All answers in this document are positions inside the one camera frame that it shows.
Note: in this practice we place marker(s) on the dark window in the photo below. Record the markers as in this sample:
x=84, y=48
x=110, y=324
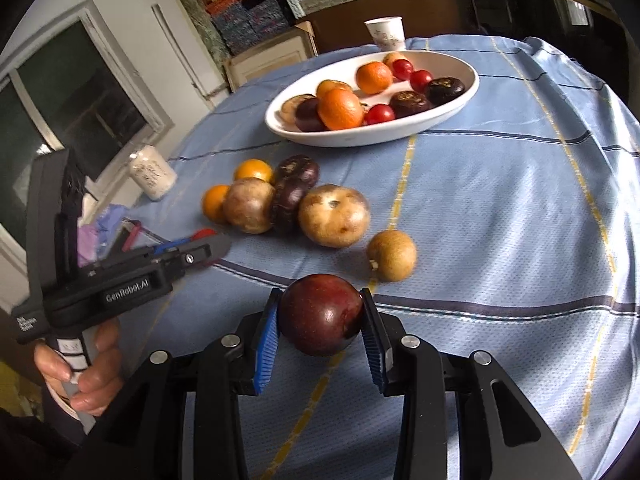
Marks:
x=75, y=95

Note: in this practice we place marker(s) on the blue checked tablecloth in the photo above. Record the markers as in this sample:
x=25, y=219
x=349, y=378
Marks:
x=500, y=210

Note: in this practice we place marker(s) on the person's left forearm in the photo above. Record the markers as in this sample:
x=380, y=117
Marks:
x=30, y=440

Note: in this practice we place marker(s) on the stack of patterned boxes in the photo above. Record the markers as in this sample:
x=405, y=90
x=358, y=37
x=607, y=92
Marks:
x=245, y=15

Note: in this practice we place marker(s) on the small brown round fruit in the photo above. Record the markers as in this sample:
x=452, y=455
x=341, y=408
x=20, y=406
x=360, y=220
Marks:
x=392, y=57
x=391, y=255

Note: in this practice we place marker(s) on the large brown round fruit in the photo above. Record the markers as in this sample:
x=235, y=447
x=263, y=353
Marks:
x=334, y=215

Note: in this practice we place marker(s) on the dark red plum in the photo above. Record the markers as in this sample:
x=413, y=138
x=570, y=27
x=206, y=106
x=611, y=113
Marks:
x=320, y=320
x=307, y=116

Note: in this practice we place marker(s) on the purple plastic bag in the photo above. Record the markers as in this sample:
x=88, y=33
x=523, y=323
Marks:
x=95, y=230

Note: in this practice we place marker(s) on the orange tangerine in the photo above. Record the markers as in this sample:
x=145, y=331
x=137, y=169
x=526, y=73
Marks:
x=330, y=86
x=254, y=170
x=374, y=77
x=215, y=203
x=341, y=109

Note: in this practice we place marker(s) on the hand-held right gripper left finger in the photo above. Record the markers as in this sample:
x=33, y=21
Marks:
x=267, y=355

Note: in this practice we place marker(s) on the cardboard box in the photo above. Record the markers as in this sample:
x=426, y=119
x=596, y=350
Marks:
x=270, y=55

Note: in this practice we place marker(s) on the brown wooden cabinet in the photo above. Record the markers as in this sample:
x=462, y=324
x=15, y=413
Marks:
x=425, y=15

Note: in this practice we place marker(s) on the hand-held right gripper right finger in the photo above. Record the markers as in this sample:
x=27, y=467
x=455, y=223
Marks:
x=375, y=355

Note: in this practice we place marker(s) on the white oval plate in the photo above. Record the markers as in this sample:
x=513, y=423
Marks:
x=440, y=120

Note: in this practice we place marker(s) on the white paper cup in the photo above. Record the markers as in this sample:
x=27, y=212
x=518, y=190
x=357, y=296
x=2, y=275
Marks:
x=385, y=32

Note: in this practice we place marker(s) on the black cabinet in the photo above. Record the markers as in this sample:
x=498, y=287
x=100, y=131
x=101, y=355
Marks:
x=530, y=10

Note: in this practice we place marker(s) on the person's left hand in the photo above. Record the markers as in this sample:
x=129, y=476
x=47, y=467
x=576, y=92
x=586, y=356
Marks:
x=102, y=375

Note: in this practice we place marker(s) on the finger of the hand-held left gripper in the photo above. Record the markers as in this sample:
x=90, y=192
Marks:
x=167, y=247
x=205, y=252

